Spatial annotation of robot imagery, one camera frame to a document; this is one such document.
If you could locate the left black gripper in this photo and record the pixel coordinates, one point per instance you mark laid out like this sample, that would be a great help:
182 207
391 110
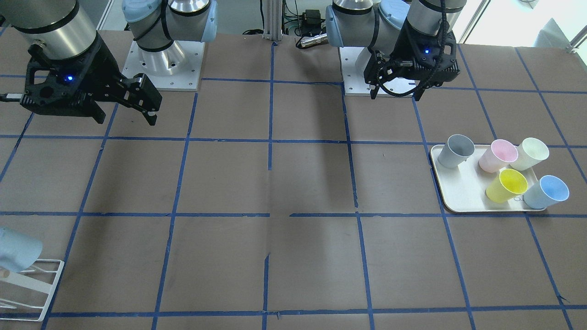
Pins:
404 44

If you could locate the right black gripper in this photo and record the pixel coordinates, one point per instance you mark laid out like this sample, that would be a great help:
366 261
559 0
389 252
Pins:
102 64

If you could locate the light blue plastic cup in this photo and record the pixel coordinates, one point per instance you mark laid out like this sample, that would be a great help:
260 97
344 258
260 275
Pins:
18 251

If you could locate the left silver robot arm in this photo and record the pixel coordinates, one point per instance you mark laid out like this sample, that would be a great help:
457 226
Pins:
392 48

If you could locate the grey plastic cup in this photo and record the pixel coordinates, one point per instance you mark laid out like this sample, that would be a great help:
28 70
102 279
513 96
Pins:
457 149

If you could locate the pink plastic cup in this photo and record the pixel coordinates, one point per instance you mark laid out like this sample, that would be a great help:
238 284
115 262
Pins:
498 155

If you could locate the cream white plastic cup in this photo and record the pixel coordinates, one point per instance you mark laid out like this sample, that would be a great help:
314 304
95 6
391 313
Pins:
531 151

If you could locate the yellow plastic cup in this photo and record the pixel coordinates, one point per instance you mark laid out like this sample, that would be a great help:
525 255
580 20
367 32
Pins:
508 184

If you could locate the silver flashlight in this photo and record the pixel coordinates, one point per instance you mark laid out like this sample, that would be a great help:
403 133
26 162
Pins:
306 42

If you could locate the black power adapter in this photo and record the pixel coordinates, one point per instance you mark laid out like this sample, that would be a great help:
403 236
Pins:
311 17

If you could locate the cream plastic tray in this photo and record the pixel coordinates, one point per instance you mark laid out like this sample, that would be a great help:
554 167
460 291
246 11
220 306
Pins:
463 188

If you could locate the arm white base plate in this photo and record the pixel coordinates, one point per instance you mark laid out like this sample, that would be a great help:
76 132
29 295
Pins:
183 75
352 63

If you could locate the aluminium frame post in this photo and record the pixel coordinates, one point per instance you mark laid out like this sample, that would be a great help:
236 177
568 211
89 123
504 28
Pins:
272 19

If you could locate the white wire cup rack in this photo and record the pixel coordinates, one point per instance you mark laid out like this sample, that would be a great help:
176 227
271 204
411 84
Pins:
19 311

